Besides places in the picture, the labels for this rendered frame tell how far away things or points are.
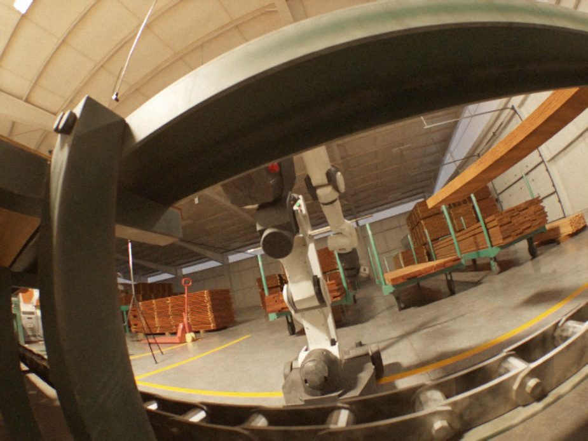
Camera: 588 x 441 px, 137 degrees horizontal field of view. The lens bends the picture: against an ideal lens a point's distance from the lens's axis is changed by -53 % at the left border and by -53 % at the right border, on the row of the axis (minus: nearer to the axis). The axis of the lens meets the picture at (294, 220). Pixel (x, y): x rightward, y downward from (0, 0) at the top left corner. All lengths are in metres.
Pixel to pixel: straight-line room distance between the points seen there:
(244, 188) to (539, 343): 0.84
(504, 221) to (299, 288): 2.96
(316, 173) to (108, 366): 0.80
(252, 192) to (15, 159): 0.75
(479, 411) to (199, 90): 0.29
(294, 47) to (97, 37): 7.37
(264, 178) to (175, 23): 6.48
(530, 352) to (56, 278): 0.33
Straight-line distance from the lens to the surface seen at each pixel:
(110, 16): 7.12
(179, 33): 7.23
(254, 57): 0.18
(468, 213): 11.75
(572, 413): 0.98
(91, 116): 0.23
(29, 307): 8.79
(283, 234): 0.82
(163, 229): 0.30
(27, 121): 9.24
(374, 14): 0.20
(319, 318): 1.19
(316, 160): 0.85
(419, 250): 10.83
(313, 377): 1.00
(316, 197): 0.93
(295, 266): 1.07
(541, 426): 0.95
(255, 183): 0.83
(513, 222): 3.65
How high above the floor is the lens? 0.64
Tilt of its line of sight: 16 degrees up
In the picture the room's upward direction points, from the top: 13 degrees counter-clockwise
